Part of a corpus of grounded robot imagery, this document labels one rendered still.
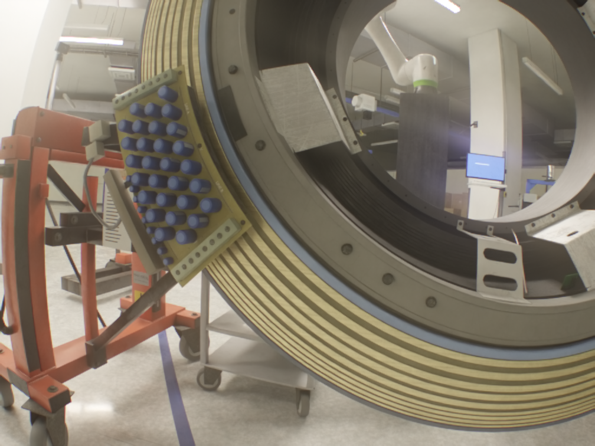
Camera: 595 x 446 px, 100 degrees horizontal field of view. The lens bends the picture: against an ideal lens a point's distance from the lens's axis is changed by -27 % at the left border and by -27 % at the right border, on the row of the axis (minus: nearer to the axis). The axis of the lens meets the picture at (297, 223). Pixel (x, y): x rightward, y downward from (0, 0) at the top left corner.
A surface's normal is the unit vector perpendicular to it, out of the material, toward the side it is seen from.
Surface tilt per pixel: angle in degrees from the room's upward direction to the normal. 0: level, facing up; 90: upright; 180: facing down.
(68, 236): 90
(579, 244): 61
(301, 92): 76
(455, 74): 90
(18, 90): 90
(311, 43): 90
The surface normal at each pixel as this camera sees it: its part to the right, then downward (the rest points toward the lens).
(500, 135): -0.90, -0.05
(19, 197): 0.97, 0.10
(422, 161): -0.40, 0.02
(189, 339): 0.81, 0.11
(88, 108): 0.43, 0.09
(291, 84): 0.29, -0.16
